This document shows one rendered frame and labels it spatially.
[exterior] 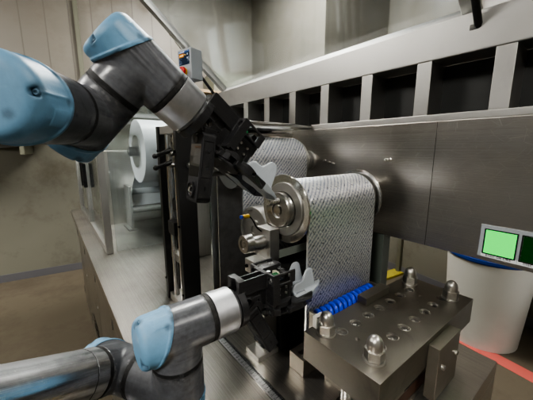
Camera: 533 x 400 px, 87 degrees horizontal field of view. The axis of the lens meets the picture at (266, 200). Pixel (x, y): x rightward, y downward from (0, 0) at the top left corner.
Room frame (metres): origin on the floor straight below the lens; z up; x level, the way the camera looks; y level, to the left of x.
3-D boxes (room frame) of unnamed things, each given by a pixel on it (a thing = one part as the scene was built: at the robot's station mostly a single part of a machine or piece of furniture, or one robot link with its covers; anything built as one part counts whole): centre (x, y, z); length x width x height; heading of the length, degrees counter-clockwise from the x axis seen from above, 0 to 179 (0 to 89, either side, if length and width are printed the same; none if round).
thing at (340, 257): (0.62, -0.18, 1.11); 0.23 x 0.01 x 0.18; 128
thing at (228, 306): (0.43, 0.08, 1.11); 0.08 x 0.05 x 0.08; 38
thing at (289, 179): (0.59, -0.04, 1.25); 0.15 x 0.01 x 0.15; 38
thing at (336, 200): (0.77, -0.06, 1.16); 0.39 x 0.23 x 0.51; 38
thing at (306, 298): (0.50, -0.05, 1.09); 0.09 x 0.05 x 0.02; 127
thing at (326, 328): (0.49, -0.11, 1.05); 0.04 x 0.04 x 0.04
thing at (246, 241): (0.57, 0.04, 1.18); 0.04 x 0.02 x 0.04; 38
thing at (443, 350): (0.49, -0.35, 0.96); 0.10 x 0.03 x 0.11; 128
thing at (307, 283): (0.53, -0.08, 1.12); 0.09 x 0.03 x 0.06; 127
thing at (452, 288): (0.61, -0.43, 1.05); 0.04 x 0.04 x 0.04
